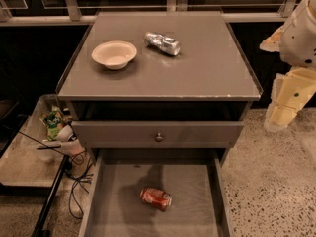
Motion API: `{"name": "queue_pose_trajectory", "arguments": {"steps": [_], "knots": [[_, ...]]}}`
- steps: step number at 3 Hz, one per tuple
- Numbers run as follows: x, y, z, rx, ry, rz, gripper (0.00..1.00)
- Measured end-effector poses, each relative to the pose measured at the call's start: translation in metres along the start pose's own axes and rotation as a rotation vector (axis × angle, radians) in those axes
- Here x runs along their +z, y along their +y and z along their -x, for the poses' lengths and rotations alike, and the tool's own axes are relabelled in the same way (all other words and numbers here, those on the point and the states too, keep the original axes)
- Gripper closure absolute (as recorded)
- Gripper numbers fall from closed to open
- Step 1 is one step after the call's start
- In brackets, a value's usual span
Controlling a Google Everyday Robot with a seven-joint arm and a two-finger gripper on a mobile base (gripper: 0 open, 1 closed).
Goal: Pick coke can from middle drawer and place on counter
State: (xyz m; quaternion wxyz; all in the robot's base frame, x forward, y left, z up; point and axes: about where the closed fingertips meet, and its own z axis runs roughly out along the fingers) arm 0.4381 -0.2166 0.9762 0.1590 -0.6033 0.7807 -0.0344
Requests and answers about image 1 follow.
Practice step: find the crushed silver can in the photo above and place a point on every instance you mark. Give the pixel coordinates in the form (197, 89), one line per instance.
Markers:
(163, 43)

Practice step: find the green snack bag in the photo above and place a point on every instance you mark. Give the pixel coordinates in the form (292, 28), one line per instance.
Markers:
(53, 122)

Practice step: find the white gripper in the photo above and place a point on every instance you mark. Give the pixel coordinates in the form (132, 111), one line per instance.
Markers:
(298, 39)

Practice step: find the top drawer with knob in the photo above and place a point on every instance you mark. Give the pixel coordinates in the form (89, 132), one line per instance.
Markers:
(157, 134)

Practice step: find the white cup in bin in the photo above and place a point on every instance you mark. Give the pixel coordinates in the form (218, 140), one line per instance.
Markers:
(65, 134)

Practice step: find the open middle drawer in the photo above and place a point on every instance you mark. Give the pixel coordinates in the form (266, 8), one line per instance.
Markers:
(191, 176)

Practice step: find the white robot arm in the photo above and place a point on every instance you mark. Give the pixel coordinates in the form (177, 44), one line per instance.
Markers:
(295, 41)

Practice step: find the grey drawer cabinet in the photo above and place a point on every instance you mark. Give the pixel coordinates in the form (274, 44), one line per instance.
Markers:
(208, 80)

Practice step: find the metal railing frame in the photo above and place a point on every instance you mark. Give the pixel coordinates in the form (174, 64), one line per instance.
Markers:
(80, 12)

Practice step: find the red coke can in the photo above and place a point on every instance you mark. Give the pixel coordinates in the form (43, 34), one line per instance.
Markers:
(156, 198)

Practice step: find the white paper bowl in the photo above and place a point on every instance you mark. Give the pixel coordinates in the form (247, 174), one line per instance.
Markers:
(114, 55)

